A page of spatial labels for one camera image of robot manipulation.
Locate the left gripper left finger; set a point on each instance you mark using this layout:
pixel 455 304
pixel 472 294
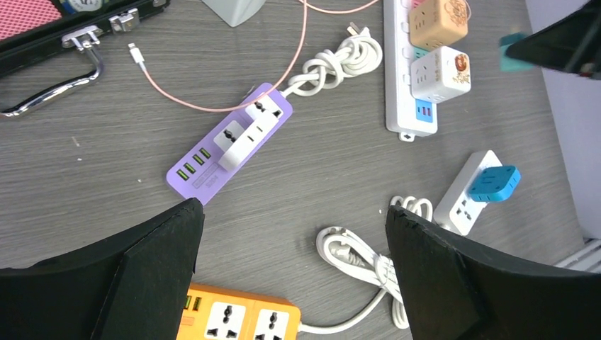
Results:
pixel 131 285

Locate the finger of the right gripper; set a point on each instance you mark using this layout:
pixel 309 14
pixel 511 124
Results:
pixel 570 45

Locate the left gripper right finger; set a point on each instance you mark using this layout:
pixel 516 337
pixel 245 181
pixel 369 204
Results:
pixel 456 288

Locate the blue charger adapter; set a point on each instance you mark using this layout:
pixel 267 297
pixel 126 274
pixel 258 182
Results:
pixel 495 184

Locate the purple power strip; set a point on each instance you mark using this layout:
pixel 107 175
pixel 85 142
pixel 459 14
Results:
pixel 198 174

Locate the white cube socket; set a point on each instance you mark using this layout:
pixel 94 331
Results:
pixel 442 74

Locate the tan dragon cube socket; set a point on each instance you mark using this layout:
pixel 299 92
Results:
pixel 436 23

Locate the white adapter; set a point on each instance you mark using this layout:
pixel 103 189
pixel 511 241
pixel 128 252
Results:
pixel 247 142

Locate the teal charger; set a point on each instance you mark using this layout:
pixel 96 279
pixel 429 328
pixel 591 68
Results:
pixel 508 61

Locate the pink cube socket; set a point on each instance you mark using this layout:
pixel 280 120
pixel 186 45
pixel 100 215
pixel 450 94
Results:
pixel 416 3

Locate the orange power strip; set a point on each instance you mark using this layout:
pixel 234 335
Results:
pixel 219 313

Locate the white grey power strip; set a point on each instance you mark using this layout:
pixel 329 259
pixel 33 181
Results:
pixel 456 211

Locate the long white colourful power strip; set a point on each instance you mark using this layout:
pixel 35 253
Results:
pixel 405 115

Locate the black poker chip case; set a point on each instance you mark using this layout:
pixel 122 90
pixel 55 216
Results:
pixel 34 31

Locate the white metronome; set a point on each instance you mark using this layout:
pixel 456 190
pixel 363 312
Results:
pixel 234 12

